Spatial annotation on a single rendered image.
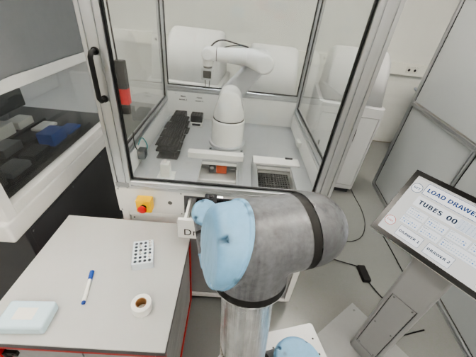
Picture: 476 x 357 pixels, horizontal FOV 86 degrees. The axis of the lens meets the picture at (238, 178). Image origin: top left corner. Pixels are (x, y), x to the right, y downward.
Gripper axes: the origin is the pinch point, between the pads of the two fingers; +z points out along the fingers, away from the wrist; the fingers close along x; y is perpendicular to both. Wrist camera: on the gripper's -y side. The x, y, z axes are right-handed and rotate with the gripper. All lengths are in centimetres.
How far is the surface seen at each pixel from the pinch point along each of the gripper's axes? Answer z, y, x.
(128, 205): 21.7, -9.9, -41.9
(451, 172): 67, -65, 177
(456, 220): -15, -6, 93
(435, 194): -12, -17, 89
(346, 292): 98, 27, 102
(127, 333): -3.7, 39.7, -23.6
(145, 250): 13.3, 11.3, -27.4
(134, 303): -2.1, 30.5, -23.5
